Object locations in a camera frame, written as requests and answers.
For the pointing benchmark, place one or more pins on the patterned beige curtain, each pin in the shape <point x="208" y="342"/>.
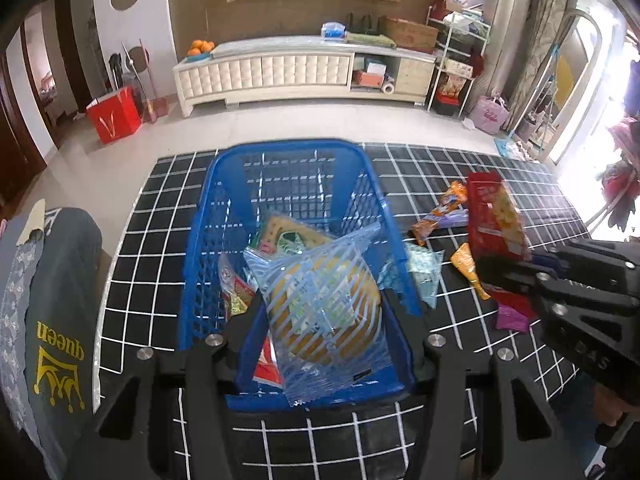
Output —
<point x="550" y="35"/>

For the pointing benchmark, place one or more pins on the red paper bag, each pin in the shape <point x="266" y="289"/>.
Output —
<point x="114" y="116"/>

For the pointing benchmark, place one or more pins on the teal box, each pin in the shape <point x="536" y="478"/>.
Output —
<point x="374" y="65"/>

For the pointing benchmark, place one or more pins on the black checked tablecloth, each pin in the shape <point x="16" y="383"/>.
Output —
<point x="150" y="240"/>

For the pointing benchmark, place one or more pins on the white tufted media cabinet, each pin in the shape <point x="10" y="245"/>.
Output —
<point x="260" y="72"/>

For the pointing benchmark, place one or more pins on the yellow orange snack packet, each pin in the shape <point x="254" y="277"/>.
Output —
<point x="467" y="266"/>

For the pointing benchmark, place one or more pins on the arched floor mirror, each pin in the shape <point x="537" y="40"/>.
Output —
<point x="592" y="60"/>

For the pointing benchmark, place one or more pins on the dark wooden door frame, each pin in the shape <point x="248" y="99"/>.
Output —
<point x="75" y="60"/>

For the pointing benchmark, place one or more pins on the grey cushion with crown print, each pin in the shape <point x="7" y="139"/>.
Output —
<point x="60" y="310"/>

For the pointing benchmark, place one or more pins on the light blue snack packet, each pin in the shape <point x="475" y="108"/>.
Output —
<point x="422" y="270"/>

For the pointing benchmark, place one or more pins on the blue plastic basket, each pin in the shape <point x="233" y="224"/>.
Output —
<point x="200" y="240"/>

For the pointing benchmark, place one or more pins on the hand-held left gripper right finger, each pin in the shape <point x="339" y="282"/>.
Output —
<point x="406" y="325"/>

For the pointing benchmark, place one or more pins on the orange red snack packet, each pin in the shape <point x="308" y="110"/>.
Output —
<point x="235" y="285"/>

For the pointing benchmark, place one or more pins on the broom with dustpan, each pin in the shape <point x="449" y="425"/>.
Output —
<point x="152" y="105"/>

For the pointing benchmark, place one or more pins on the green white biscuit packet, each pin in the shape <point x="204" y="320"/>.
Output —
<point x="297" y="241"/>

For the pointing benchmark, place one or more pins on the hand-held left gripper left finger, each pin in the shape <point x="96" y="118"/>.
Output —
<point x="240" y="325"/>

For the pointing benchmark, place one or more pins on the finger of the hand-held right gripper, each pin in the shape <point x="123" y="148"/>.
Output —
<point x="515" y="275"/>
<point x="600" y="255"/>

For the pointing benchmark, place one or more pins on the clear blue striped pastry packet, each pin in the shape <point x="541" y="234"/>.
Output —
<point x="320" y="300"/>

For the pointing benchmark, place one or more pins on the purple wafer bar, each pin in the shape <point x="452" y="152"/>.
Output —
<point x="454" y="220"/>

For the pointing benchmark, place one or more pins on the red clothes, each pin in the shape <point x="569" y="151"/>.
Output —
<point x="622" y="185"/>

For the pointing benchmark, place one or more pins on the white paper roll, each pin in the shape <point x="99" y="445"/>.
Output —
<point x="389" y="88"/>

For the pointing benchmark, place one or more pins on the black router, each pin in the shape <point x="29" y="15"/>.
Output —
<point x="365" y="24"/>

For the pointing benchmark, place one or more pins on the blue tissue box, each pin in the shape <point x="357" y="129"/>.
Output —
<point x="333" y="31"/>

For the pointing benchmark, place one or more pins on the cardboard box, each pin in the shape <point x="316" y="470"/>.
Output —
<point x="411" y="35"/>

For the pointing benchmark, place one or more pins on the red white box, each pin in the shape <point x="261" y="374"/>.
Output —
<point x="450" y="0"/>

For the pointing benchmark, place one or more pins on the folded green cloth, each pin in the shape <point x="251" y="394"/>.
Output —
<point x="370" y="40"/>

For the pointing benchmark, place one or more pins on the silver standing air conditioner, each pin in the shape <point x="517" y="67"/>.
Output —
<point x="512" y="25"/>

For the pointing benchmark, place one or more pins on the purple snack packet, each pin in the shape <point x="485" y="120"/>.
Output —
<point x="512" y="317"/>

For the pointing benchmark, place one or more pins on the red white snack packet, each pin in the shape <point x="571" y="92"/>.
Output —
<point x="265" y="360"/>

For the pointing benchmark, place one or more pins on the pink tote bag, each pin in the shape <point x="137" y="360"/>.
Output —
<point x="491" y="116"/>

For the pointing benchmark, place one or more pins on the orange long snack packet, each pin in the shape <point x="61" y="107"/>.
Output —
<point x="440" y="208"/>

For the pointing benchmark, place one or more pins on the orange box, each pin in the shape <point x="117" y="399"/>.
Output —
<point x="367" y="79"/>

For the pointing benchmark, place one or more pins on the pile of oranges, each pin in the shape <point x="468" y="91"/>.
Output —
<point x="201" y="48"/>

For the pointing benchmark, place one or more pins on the white metal shelf rack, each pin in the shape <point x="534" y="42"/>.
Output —
<point x="457" y="25"/>

